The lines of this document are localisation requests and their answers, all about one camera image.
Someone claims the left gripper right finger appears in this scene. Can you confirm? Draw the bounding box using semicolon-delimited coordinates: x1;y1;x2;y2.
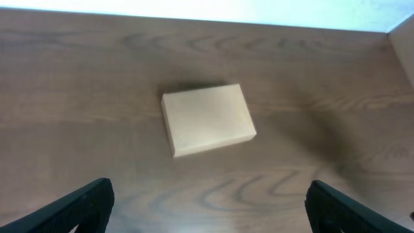
305;180;412;233

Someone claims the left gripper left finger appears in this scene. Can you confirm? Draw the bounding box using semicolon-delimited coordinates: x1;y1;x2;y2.
1;178;114;233

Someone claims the cardboard box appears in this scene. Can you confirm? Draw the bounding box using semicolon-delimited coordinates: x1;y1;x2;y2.
161;83;257;157

